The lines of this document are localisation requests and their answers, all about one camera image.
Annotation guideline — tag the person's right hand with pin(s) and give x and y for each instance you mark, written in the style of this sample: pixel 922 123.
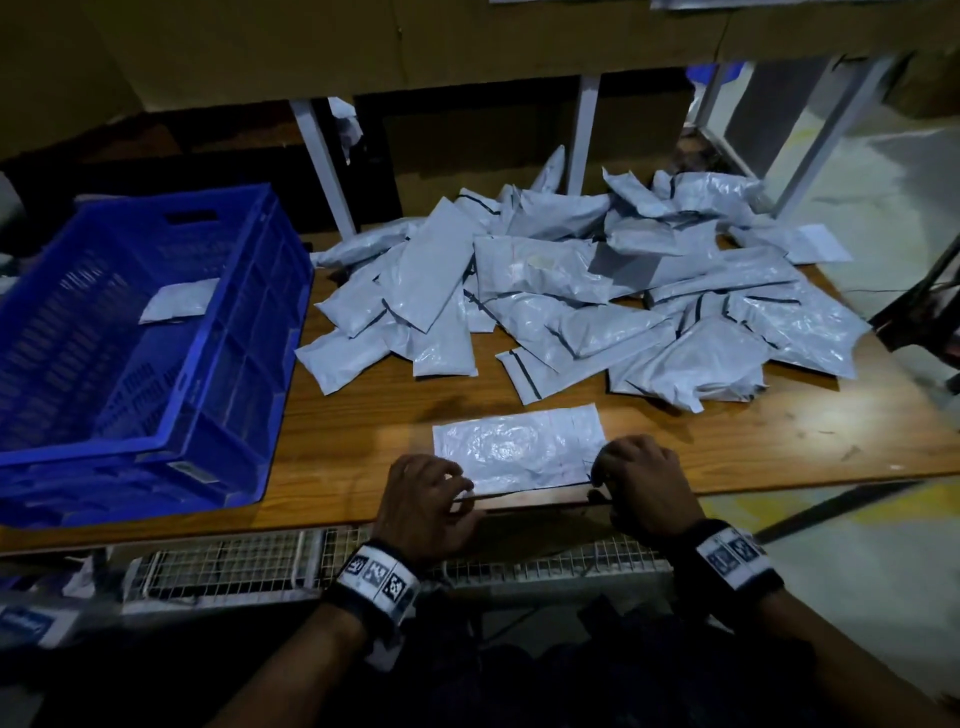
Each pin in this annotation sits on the person's right hand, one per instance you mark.
pixel 653 488

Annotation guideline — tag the person's left hand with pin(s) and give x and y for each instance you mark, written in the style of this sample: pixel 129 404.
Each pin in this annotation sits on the person's left hand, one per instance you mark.
pixel 428 510

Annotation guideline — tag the pile of grey mailer bags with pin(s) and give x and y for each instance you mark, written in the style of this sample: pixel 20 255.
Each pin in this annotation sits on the pile of grey mailer bags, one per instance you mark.
pixel 585 300

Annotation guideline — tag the blue plastic crate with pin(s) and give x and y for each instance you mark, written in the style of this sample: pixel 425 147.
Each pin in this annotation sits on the blue plastic crate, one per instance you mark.
pixel 90 405

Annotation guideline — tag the person's right forearm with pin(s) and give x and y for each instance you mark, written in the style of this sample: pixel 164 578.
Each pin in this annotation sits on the person's right forearm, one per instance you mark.
pixel 855 675

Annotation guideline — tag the person's left forearm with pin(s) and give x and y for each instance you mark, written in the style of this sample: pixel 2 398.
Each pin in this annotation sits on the person's left forearm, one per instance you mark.
pixel 293 675

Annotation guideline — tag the left marker wristband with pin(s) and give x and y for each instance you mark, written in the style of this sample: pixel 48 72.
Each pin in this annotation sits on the left marker wristband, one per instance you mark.
pixel 375 585

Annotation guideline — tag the marker wristband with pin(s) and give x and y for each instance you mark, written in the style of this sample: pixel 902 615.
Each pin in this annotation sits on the marker wristband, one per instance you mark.
pixel 732 563
pixel 375 585

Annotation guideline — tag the right marker wristband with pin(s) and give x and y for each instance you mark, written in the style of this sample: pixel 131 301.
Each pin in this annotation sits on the right marker wristband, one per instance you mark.
pixel 732 563

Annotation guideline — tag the wooden table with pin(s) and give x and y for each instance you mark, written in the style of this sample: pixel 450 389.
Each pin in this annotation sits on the wooden table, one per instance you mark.
pixel 825 443

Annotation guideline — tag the brown wooden chair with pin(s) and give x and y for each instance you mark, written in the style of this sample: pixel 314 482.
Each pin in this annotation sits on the brown wooden chair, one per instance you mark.
pixel 923 308

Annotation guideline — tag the white metal shelf leg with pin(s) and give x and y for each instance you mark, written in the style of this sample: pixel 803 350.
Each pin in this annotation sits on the white metal shelf leg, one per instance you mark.
pixel 833 143
pixel 321 173
pixel 582 135

